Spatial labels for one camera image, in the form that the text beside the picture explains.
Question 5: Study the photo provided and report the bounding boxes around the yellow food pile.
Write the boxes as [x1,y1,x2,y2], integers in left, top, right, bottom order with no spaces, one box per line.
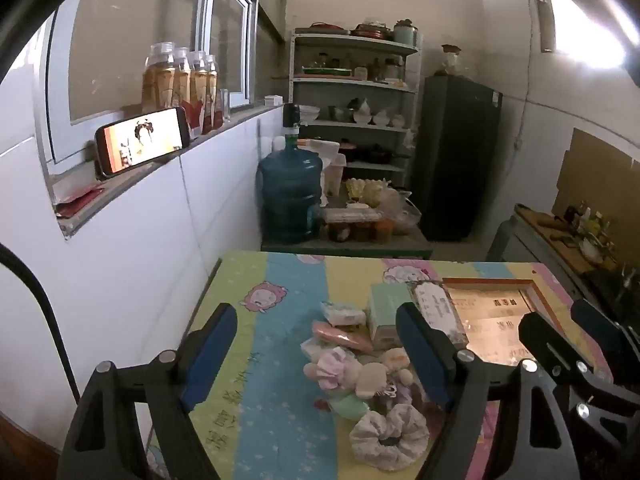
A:
[346,177,396,208]

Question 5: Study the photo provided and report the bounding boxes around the wooden cutting board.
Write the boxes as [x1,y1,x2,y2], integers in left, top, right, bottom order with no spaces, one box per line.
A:
[515,203,618,273]

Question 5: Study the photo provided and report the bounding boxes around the clear plastic food box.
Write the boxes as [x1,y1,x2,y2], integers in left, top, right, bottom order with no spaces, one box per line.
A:
[322,207,382,226]

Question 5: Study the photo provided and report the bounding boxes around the metal shelf rack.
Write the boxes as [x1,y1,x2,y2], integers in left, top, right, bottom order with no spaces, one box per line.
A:
[289,27,423,191]

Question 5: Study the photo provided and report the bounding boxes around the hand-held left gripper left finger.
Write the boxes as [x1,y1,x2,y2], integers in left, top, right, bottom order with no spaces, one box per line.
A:
[59,302,238,480]

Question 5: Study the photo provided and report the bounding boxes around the blue water jug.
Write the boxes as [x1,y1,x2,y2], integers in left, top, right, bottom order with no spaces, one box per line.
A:
[256,135,323,245]

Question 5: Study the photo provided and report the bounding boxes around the white window frame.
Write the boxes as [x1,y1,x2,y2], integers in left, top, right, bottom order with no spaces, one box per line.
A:
[32,0,261,168]

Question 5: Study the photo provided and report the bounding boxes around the dark green refrigerator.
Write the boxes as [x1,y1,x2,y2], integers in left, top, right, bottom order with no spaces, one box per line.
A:
[412,76,503,242]

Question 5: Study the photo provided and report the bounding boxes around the beige plush toy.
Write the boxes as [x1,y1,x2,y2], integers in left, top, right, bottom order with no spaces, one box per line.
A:
[352,362,388,401]

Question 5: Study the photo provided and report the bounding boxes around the plush bear purple dress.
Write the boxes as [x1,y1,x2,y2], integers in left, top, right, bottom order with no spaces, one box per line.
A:
[375,346,418,406]

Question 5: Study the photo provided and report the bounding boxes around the printed cartoon blanket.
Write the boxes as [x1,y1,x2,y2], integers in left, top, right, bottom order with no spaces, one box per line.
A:
[145,250,616,480]

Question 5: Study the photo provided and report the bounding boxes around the small clear tissue pack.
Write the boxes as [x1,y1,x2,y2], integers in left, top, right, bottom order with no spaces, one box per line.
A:
[321,301,367,331]

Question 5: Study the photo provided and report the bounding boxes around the brown cardboard sheet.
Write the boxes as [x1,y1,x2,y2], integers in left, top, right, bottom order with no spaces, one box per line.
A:
[551,127,640,273]

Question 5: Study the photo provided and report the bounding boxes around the bright high window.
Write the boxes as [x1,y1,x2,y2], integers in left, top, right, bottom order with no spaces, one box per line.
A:
[530,0,640,68]

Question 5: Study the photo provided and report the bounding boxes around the stack of red pans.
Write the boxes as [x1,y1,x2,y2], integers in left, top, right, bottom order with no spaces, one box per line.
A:
[350,22,393,40]

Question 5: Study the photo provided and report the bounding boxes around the black cable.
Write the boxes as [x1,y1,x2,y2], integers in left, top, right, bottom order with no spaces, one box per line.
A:
[0,242,81,406]

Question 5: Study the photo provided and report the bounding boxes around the smartphone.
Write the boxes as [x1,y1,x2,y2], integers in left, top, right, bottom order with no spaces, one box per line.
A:
[95,106,190,178]

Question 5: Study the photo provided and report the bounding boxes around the white floral scrunchie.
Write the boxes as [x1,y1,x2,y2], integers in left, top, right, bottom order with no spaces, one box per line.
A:
[349,402,431,472]

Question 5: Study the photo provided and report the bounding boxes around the clear plastic bag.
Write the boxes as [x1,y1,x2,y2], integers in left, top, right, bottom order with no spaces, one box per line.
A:
[377,187,423,236]

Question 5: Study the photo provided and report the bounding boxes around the orange cardboard box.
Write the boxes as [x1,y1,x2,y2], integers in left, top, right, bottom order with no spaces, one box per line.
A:
[442,276,576,366]

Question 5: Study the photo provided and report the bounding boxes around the red envelopes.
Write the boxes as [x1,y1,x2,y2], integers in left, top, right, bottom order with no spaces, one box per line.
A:
[55,185,108,218]

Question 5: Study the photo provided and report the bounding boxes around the green towel packet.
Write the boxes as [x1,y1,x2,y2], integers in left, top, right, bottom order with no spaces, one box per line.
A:
[327,392,374,421]

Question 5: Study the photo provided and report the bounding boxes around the black water pump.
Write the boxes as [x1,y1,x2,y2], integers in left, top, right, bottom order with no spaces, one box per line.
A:
[282,102,301,137]

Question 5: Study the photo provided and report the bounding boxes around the pink cloth packet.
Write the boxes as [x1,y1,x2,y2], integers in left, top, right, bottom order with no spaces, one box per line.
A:
[312,320,374,353]

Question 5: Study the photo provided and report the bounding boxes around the glass jar brown lid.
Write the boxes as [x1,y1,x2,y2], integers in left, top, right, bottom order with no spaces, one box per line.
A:
[440,44,463,77]

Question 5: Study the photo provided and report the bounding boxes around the white wet wipes pack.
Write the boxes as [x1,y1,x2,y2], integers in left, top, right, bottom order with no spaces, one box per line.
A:
[407,280,471,348]

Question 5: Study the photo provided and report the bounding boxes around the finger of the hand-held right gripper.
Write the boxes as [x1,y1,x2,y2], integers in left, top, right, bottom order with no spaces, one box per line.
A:
[518,311,640,418]
[571,299,640,386]

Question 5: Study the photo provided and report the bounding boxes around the white plastic bucket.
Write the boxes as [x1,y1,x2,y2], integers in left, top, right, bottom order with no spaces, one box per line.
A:
[300,137,348,198]

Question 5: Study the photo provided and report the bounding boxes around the grey kitchen counter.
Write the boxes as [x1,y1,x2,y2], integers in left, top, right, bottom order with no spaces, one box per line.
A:
[487,202,640,311]

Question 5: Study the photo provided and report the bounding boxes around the cluster of condiment bottles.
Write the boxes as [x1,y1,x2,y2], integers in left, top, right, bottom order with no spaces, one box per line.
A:
[565,200,618,266]

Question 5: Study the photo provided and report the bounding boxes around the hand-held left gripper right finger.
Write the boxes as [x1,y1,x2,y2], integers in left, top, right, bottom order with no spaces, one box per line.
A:
[395,302,581,480]

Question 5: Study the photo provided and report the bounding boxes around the mint green pot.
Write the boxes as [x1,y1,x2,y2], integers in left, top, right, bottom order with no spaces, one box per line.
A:
[392,19,420,45]

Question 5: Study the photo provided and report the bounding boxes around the mint green carton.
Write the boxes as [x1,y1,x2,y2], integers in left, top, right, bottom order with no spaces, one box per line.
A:
[367,282,426,351]

